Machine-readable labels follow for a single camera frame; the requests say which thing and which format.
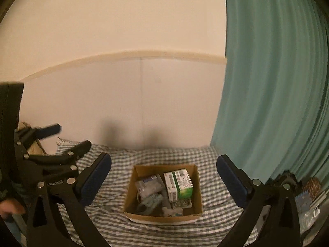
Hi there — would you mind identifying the green and white medicine box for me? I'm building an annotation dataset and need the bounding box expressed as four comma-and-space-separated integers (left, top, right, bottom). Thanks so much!
163, 169, 194, 203

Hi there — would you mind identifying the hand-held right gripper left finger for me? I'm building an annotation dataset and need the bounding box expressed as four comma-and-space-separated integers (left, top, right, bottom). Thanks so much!
26, 152, 112, 247

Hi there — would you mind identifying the brown patterned bag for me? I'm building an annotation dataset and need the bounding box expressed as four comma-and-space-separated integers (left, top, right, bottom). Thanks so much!
304, 178, 322, 199

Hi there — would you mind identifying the clear plastic bottle blue label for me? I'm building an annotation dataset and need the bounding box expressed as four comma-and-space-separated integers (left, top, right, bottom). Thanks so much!
135, 174, 165, 199

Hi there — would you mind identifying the floral white pillow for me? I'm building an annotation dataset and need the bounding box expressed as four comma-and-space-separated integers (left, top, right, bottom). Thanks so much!
56, 137, 79, 157

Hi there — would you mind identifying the person's left hand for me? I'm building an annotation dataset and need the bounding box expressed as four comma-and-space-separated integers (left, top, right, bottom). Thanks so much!
0, 198, 26, 220

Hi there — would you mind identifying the grey checked blanket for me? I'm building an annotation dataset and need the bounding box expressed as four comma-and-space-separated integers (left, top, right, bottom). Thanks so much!
55, 141, 259, 247

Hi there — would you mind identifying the white ointment tube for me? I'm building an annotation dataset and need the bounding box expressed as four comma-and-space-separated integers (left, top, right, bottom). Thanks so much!
161, 207, 184, 217

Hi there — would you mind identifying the beige pillow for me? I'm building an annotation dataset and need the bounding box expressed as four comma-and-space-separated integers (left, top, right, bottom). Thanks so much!
17, 122, 48, 155

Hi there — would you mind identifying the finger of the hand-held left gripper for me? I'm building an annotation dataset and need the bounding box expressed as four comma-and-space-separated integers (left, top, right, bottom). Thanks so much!
15, 124, 63, 146
24, 140, 92, 176

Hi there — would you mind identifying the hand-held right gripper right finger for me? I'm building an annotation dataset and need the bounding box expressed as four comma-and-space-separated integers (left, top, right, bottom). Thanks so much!
216, 154, 302, 247

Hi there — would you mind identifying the green curtain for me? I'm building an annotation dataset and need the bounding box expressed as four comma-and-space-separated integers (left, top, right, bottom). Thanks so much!
210, 0, 329, 183

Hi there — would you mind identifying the brown cardboard box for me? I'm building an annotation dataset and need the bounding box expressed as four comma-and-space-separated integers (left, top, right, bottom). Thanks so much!
123, 164, 203, 224

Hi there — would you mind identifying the black bag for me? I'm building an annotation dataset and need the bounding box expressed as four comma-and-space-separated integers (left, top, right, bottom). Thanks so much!
269, 171, 304, 189

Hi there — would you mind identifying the bluish plastic bag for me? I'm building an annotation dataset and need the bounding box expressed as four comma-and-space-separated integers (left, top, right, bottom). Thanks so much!
294, 190, 322, 236

